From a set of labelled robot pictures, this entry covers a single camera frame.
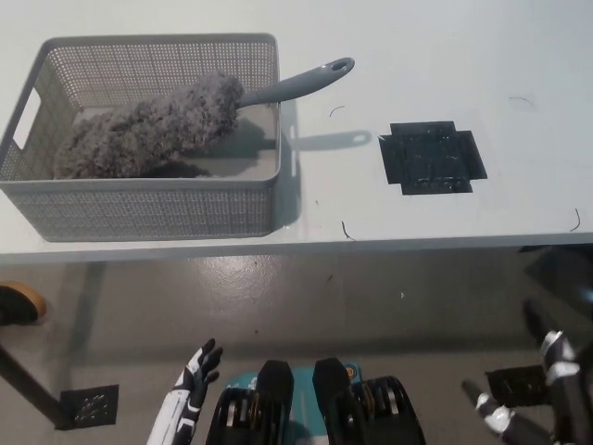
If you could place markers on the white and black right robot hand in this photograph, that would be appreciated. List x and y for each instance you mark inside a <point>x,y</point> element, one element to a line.
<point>563,366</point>

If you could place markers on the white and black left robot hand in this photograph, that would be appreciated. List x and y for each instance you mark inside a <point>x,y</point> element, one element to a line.
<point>185,394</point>

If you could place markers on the black tape patch on desk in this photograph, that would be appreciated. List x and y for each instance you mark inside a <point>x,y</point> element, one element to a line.
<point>431,157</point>

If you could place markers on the black tape patch on floor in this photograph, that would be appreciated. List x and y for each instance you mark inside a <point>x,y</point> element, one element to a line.
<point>514,385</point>

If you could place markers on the black table foot plate left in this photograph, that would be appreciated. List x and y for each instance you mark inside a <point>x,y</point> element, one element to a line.
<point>88,405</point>

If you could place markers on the black table leg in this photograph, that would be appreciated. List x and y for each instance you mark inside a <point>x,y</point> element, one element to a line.
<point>28,385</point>

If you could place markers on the grey perforated plastic basket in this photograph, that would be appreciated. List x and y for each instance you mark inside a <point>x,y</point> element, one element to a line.
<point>139,213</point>

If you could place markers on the wooden round object at edge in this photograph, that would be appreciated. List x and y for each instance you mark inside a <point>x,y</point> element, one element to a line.
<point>18,301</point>

